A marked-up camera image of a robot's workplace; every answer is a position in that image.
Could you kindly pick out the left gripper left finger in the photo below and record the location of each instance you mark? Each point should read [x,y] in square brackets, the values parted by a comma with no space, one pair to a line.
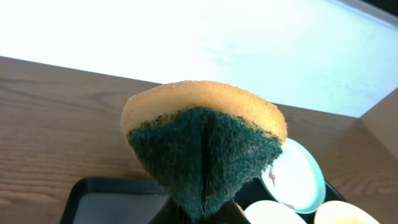
[171,213]

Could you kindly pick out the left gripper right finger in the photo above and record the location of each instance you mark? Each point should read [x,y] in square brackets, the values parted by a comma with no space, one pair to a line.
[229,213]

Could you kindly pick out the light blue plate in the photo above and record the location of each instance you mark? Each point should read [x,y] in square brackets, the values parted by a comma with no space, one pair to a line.
[271,212]
[295,179]

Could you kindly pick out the yellow green scrub sponge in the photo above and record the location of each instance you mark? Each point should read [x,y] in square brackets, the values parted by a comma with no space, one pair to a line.
[202,140]

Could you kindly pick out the black rectangular tray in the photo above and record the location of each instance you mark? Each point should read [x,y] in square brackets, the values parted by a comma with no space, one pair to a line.
[99,200]

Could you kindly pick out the yellow plate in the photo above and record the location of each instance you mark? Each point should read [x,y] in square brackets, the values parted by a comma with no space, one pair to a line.
[339,212]

